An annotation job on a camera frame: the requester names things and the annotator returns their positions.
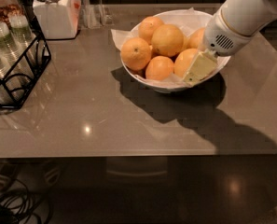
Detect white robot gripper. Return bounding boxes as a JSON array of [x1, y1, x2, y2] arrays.
[[183, 7, 256, 86]]

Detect orange fruit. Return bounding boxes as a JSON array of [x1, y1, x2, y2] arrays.
[[151, 24, 184, 57], [174, 49, 198, 77], [187, 27, 205, 49], [145, 56, 174, 81], [120, 37, 151, 71], [138, 16, 164, 44]]

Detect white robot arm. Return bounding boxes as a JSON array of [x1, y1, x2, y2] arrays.
[[183, 0, 277, 87]]

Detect white paper bowl liner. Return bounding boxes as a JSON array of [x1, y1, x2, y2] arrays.
[[110, 7, 231, 90]]

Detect white ceramic bowl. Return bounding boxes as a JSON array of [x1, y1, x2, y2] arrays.
[[120, 9, 231, 94]]

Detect clear acrylic stand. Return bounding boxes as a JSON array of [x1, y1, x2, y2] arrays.
[[82, 0, 113, 29]]

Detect white lidded storage jar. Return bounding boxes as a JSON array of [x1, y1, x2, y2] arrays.
[[33, 0, 81, 40]]

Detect black wire rack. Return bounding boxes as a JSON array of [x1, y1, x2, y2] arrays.
[[0, 0, 51, 109]]

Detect black cables under table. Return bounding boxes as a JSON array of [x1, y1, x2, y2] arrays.
[[0, 165, 53, 224]]

